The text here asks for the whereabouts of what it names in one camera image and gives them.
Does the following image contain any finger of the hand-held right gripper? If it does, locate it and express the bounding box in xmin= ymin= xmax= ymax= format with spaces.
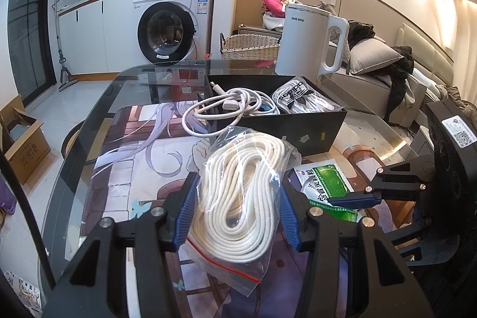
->
xmin=330 ymin=153 xmax=436 ymax=210
xmin=385 ymin=221 xmax=429 ymax=257

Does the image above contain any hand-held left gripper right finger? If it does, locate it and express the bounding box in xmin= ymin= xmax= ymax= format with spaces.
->
xmin=279 ymin=182 xmax=435 ymax=318

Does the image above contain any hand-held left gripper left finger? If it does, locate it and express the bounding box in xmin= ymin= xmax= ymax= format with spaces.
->
xmin=44 ymin=172 xmax=202 ymax=318

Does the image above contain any green medicine packet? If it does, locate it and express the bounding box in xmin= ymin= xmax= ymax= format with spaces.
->
xmin=292 ymin=159 xmax=364 ymax=225

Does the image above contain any bag of white rope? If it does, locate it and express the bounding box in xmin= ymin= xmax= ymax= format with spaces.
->
xmin=185 ymin=125 xmax=302 ymax=296

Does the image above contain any black cardboard box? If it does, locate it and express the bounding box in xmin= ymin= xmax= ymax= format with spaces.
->
xmin=199 ymin=74 xmax=348 ymax=157

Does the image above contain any white socks plastic pack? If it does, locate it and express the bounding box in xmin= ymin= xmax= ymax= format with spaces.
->
xmin=271 ymin=77 xmax=345 ymax=114

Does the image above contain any white usb cable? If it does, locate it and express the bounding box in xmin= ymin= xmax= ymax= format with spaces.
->
xmin=182 ymin=80 xmax=281 ymax=137

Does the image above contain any printed desk mat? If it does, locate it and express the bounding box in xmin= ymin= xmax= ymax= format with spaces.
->
xmin=80 ymin=102 xmax=418 ymax=318

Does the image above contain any black jacket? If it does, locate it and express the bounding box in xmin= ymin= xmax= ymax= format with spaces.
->
xmin=388 ymin=46 xmax=415 ymax=123

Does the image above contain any grey sofa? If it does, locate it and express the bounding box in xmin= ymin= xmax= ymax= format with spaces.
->
xmin=330 ymin=24 xmax=477 ymax=128

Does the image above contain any grey pillow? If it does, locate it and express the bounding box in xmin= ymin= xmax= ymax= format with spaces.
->
xmin=346 ymin=40 xmax=405 ymax=76

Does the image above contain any dark clothing pile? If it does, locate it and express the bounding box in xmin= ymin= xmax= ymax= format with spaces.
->
xmin=348 ymin=20 xmax=375 ymax=50

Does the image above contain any brown cardboard box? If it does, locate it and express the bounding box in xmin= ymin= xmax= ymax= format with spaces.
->
xmin=0 ymin=94 xmax=52 ymax=185

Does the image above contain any white electric kettle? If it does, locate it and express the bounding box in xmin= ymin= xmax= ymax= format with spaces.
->
xmin=275 ymin=2 xmax=350 ymax=82

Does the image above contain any wicker basket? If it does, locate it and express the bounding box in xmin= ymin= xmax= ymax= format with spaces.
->
xmin=219 ymin=33 xmax=281 ymax=60

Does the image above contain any flat mop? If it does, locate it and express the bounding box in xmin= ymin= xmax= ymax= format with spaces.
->
xmin=53 ymin=0 xmax=77 ymax=92

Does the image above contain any white sneaker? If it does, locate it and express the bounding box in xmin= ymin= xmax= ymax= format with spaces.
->
xmin=5 ymin=271 xmax=41 ymax=311

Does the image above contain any grey bedside table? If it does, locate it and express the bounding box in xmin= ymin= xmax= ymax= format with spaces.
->
xmin=238 ymin=24 xmax=280 ymax=37

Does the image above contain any white washing machine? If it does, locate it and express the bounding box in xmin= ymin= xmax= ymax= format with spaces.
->
xmin=133 ymin=0 xmax=216 ymax=66

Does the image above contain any white counter cabinet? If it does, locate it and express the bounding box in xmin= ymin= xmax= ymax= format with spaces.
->
xmin=58 ymin=0 xmax=137 ymax=75

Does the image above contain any pink cloth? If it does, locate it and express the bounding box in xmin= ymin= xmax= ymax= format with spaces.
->
xmin=263 ymin=0 xmax=287 ymax=15

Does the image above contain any glass balcony door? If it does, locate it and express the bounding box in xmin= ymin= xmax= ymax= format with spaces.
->
xmin=7 ymin=0 xmax=62 ymax=106

